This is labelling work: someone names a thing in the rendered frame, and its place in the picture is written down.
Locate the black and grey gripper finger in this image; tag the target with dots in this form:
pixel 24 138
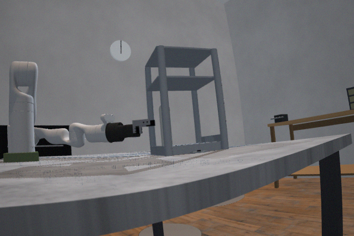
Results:
pixel 152 123
pixel 140 122

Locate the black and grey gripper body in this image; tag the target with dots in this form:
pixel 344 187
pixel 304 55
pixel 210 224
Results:
pixel 114 132

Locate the grey metal shelving unit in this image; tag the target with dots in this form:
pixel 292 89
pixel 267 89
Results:
pixel 184 57

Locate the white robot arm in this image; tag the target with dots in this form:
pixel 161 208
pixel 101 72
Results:
pixel 21 133

